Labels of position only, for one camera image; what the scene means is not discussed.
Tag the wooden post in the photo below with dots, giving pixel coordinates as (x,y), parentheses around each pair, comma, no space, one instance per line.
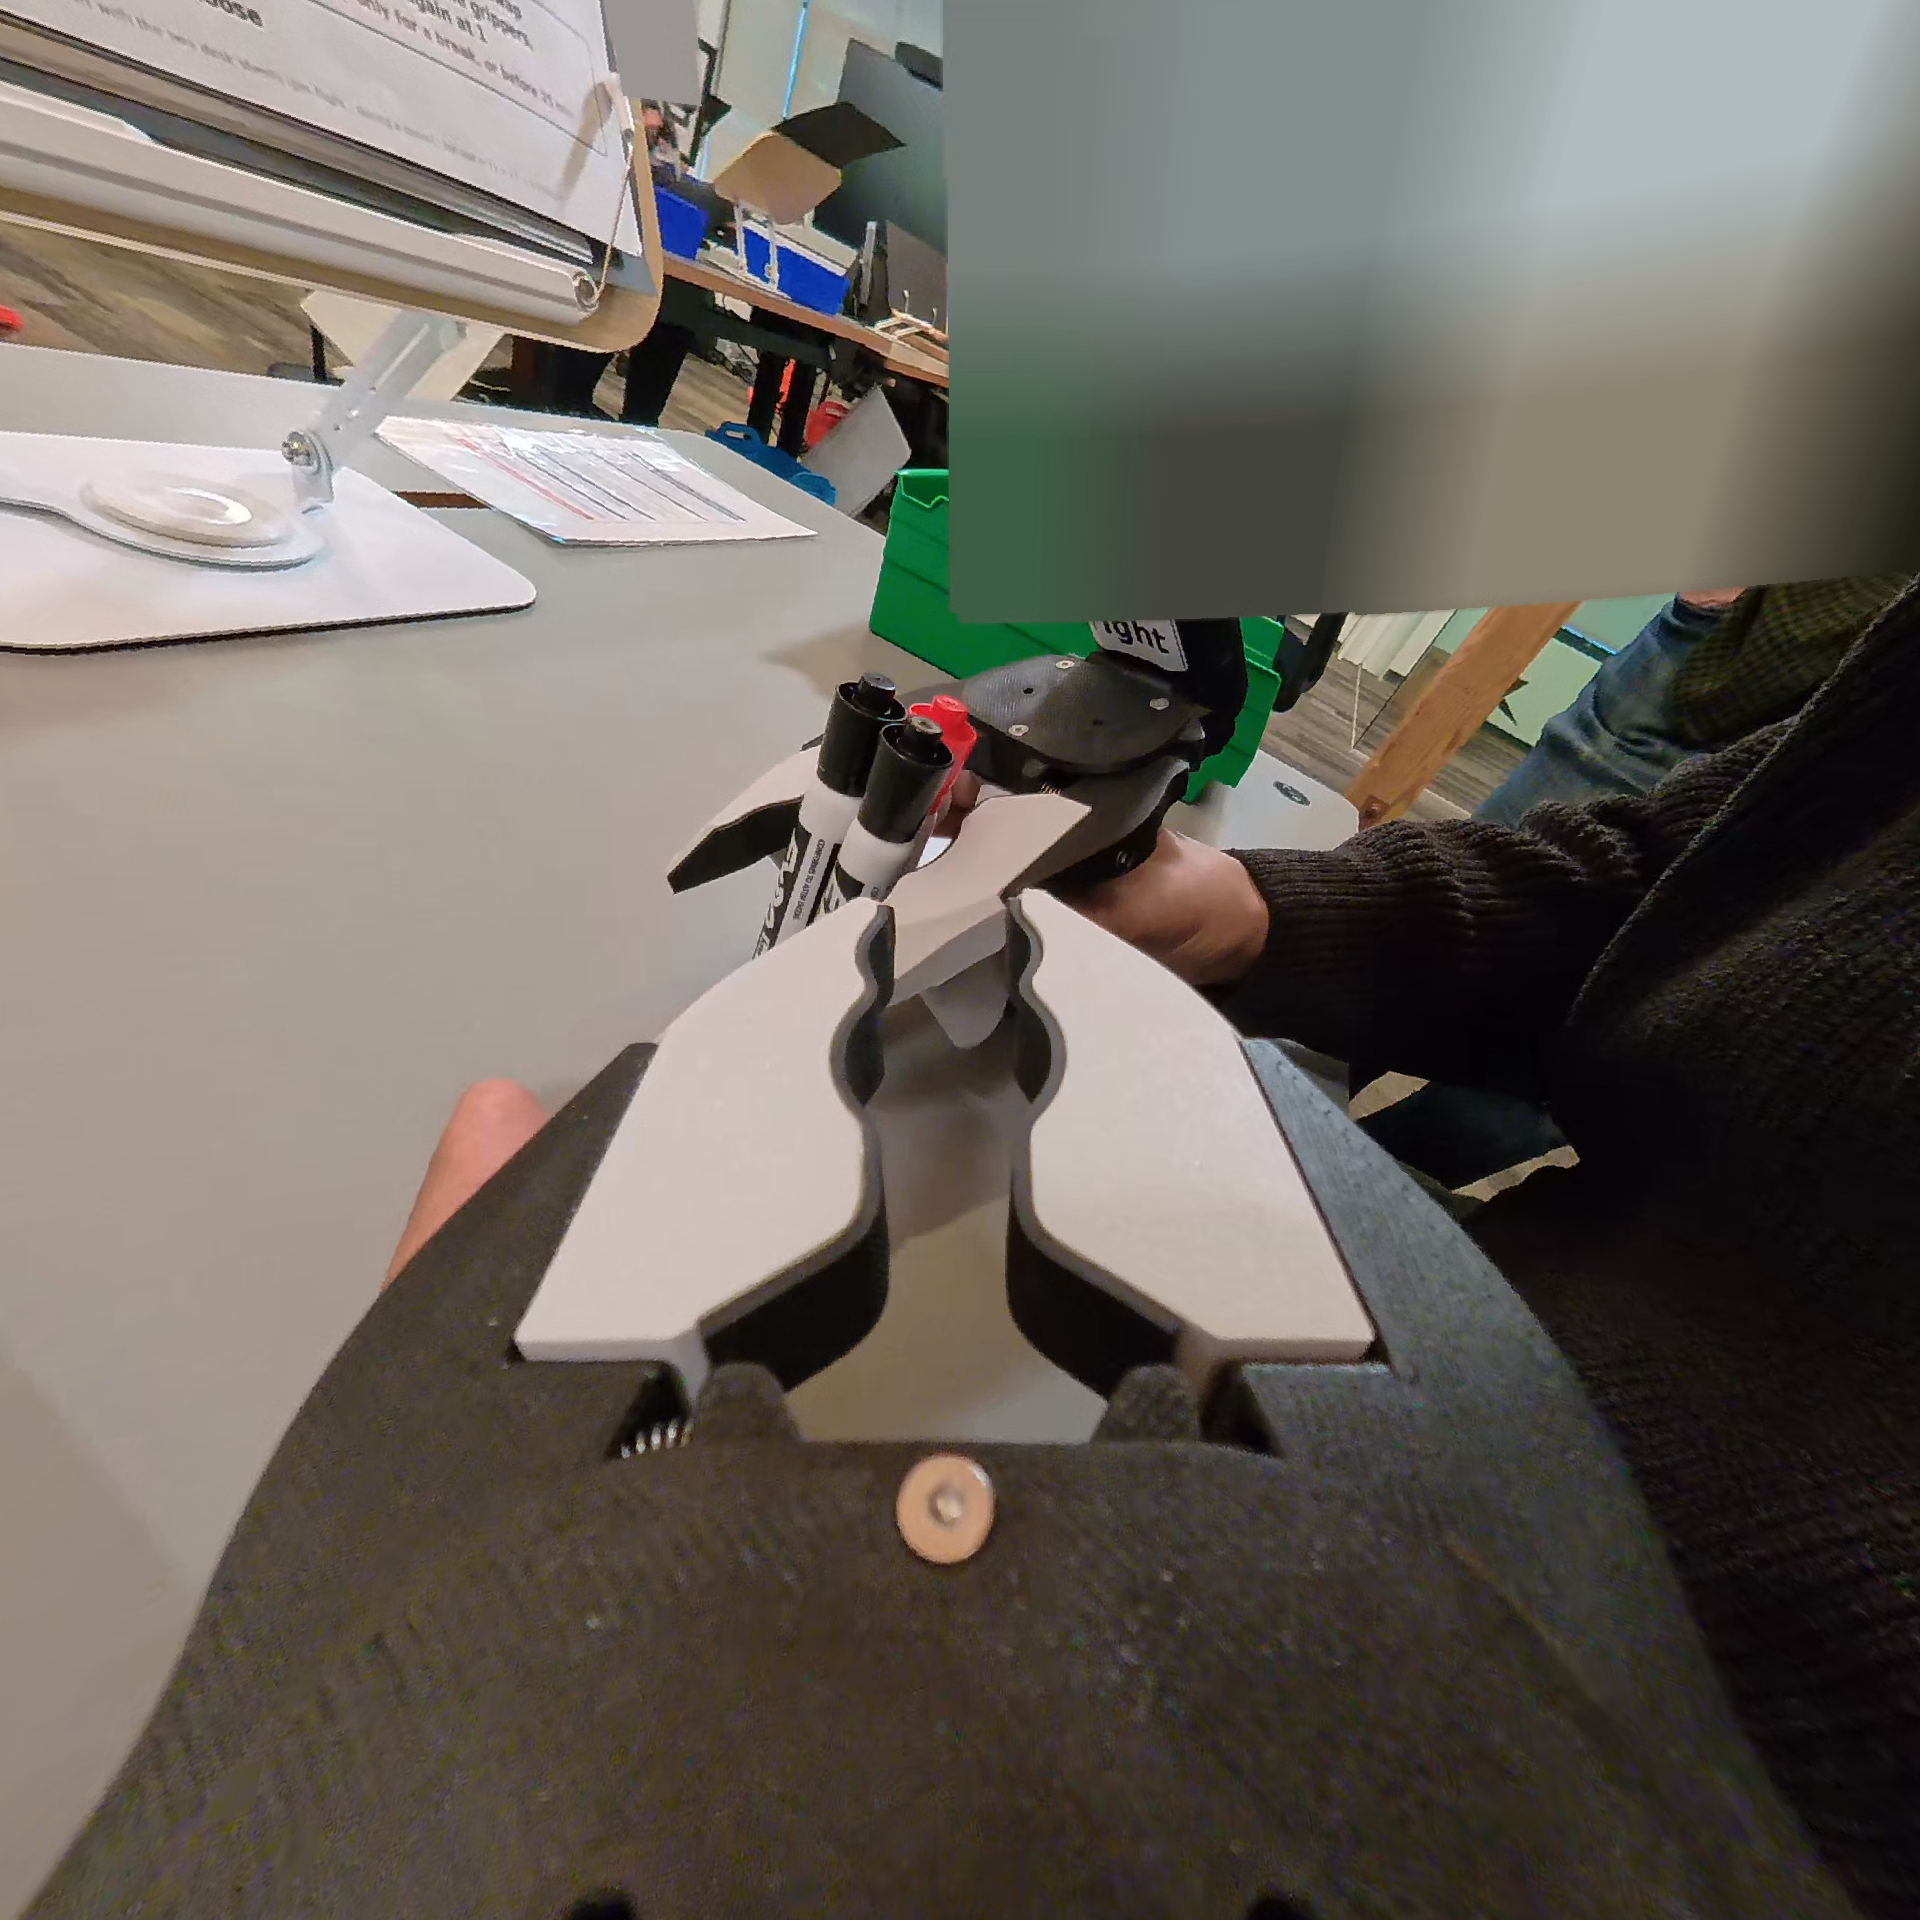
(1455,704)

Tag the printed instruction sheet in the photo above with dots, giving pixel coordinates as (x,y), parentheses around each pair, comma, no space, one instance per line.
(376,76)

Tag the black dry-erase marker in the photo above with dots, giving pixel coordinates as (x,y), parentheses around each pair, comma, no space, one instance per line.
(855,727)
(908,779)

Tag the laminated paper sheet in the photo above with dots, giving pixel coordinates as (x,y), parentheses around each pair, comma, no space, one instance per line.
(599,480)

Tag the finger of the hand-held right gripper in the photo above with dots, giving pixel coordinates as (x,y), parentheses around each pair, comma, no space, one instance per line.
(763,787)
(973,868)

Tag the red dry-erase marker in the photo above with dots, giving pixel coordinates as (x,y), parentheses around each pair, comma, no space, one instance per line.
(949,727)

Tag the wooden work table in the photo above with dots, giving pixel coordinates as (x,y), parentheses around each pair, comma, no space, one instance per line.
(839,332)

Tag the person's right forearm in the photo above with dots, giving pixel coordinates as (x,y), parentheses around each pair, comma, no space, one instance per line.
(1440,931)

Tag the person's right hand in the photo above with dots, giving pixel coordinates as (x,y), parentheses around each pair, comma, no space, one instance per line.
(1185,907)

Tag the white panel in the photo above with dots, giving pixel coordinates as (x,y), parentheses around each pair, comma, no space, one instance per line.
(863,451)

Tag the blue bag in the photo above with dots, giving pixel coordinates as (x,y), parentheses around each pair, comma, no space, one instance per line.
(763,458)

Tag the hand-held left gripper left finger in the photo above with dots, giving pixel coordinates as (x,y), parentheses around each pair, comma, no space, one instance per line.
(705,1171)

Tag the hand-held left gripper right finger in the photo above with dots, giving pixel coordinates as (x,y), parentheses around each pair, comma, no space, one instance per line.
(1185,1185)

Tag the blue plastic bin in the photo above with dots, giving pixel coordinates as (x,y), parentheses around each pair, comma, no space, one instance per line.
(682,223)
(809,270)

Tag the green plastic bin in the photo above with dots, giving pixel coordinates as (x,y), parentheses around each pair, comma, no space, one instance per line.
(908,599)

